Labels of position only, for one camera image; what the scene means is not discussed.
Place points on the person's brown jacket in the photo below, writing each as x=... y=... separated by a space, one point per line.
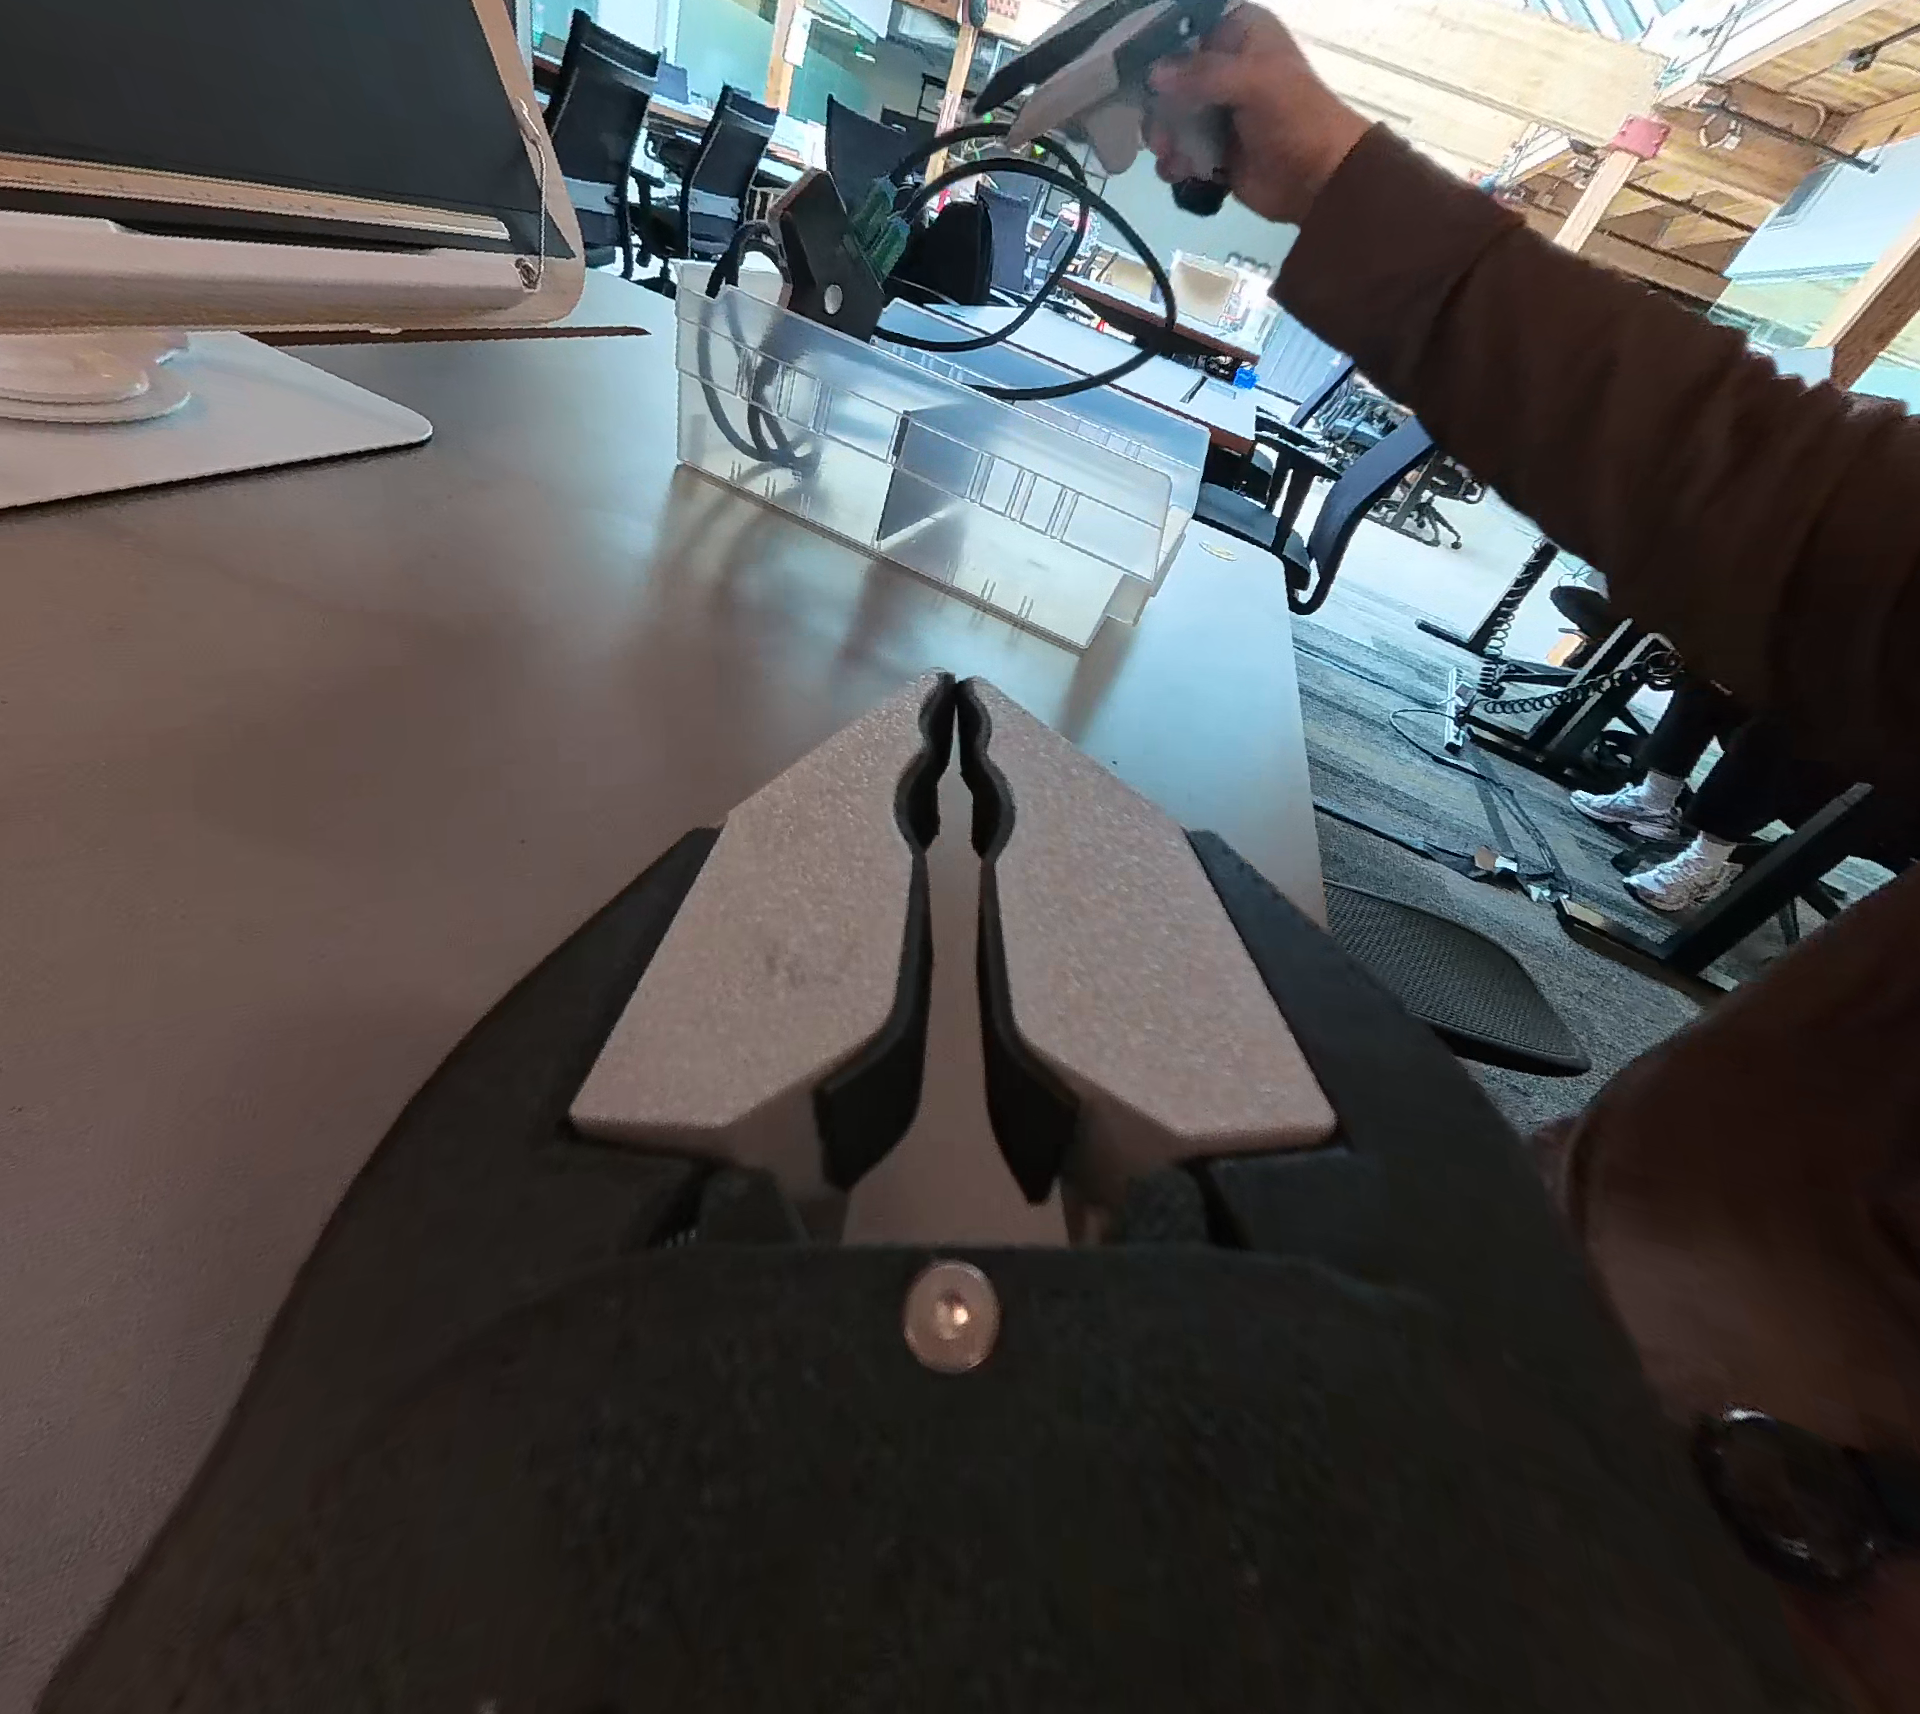
x=1770 y=1219

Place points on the person's right forearm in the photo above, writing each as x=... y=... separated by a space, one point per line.
x=1650 y=424

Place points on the black office chair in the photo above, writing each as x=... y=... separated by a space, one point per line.
x=721 y=185
x=601 y=124
x=863 y=147

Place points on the person's right hand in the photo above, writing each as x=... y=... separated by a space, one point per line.
x=1275 y=108

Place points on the white sneaker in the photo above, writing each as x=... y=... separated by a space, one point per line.
x=1628 y=811
x=1688 y=874

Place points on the black desk leg frame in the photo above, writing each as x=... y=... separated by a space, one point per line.
x=1754 y=874

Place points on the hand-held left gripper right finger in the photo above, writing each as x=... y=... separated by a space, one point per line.
x=1140 y=979

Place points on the clear plastic storage bin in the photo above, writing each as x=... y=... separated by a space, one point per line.
x=975 y=498

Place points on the hdmi switch box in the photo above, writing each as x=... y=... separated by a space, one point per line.
x=824 y=258

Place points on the black mesh chair seat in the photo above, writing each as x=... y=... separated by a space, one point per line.
x=1440 y=979

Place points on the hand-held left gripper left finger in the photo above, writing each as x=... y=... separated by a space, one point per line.
x=750 y=979

